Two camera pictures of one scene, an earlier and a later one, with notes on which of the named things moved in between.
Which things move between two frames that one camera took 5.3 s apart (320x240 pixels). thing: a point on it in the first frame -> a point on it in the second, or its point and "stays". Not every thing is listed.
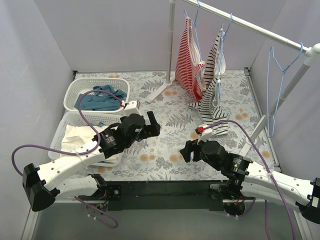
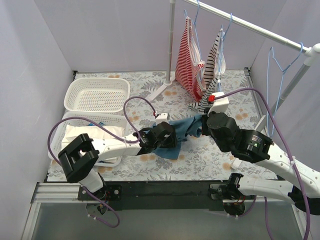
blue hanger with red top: x=194 y=24 stays
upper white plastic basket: x=81 y=85 stays
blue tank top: x=101 y=101 -> x=183 y=127
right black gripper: x=188 y=151 -> x=204 y=124
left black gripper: x=152 y=125 -> x=173 y=135
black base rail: x=190 y=193 stays
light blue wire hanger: x=283 y=71 stays
